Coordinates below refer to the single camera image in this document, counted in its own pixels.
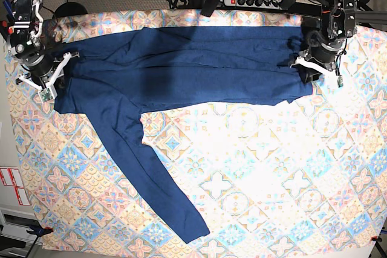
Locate white labels with red print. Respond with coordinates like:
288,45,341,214
1,167,30,206

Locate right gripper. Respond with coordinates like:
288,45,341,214
22,54,63,85

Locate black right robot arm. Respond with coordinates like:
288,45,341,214
2,0,62,89

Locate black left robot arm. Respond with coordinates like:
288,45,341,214
294,0,356,88

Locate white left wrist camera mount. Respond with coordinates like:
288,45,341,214
290,56,343,88

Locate red clamp at left edge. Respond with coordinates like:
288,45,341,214
1,21,16,46

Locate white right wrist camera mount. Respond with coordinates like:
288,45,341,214
16,51,80,103

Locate blue long-sleeve T-shirt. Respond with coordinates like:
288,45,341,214
54,27,313,243

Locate patterned tile tablecloth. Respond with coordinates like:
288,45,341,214
1,27,386,257

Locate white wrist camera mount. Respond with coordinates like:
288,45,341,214
16,51,80,103
290,56,343,88

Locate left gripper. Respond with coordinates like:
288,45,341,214
298,36,346,84

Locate orange clamp lower right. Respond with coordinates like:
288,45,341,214
371,236,382,242

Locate white power strip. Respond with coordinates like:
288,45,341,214
223,0,280,10

